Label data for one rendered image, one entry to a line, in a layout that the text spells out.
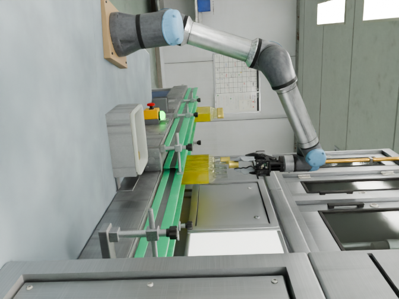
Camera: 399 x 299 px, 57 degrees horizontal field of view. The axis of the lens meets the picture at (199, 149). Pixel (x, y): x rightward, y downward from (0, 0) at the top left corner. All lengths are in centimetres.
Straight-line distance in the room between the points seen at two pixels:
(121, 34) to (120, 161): 42
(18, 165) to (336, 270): 56
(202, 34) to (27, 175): 90
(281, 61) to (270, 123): 629
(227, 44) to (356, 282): 106
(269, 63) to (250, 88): 607
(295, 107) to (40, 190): 94
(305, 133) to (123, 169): 68
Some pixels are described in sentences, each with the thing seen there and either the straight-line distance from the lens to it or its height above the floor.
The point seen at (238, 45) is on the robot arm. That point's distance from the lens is 145.
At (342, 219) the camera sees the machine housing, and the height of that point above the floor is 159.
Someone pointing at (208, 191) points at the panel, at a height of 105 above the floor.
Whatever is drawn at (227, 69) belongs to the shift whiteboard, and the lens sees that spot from 736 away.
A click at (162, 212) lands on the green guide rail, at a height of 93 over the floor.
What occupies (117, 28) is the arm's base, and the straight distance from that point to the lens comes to 131.
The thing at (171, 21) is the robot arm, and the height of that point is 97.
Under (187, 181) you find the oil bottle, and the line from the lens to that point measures 153.
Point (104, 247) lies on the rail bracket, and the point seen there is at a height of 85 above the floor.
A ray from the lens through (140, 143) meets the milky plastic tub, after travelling 140.
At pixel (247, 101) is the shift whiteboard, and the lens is 747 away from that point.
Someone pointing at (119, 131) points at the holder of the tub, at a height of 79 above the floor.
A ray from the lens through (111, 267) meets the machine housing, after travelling 62.
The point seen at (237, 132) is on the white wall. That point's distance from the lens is 760.
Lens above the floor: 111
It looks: 3 degrees down
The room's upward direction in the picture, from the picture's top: 87 degrees clockwise
